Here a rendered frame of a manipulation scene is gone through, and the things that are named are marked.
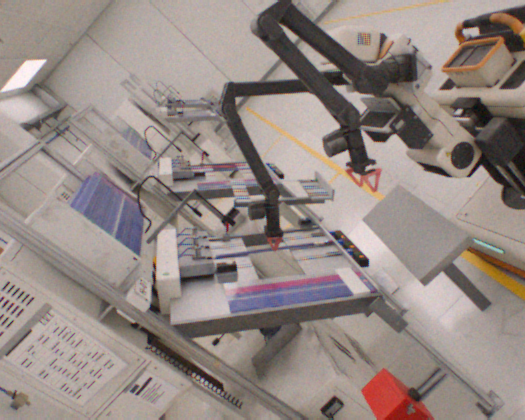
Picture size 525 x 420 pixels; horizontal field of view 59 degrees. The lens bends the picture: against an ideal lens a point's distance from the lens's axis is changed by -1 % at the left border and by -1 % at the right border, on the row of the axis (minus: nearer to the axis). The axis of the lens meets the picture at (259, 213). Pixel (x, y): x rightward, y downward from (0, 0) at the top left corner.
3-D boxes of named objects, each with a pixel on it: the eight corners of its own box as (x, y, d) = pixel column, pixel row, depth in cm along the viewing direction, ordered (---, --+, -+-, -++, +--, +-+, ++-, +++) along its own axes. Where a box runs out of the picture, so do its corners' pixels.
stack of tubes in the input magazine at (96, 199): (145, 209, 202) (93, 168, 193) (139, 256, 155) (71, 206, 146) (126, 230, 204) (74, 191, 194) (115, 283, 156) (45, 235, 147)
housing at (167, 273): (179, 257, 214) (175, 228, 209) (183, 312, 169) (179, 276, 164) (161, 259, 213) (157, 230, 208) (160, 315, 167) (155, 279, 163)
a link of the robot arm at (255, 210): (278, 190, 189) (272, 186, 197) (250, 194, 186) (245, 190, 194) (280, 219, 192) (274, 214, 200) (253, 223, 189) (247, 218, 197)
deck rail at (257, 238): (319, 236, 227) (319, 224, 225) (321, 238, 225) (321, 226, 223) (169, 254, 215) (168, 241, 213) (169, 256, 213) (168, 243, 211)
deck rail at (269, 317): (380, 307, 163) (380, 291, 161) (382, 310, 162) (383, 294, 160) (172, 338, 152) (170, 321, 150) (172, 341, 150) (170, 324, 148)
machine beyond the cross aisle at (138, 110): (250, 139, 720) (153, 48, 653) (260, 149, 644) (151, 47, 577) (190, 204, 734) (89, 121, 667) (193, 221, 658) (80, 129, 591)
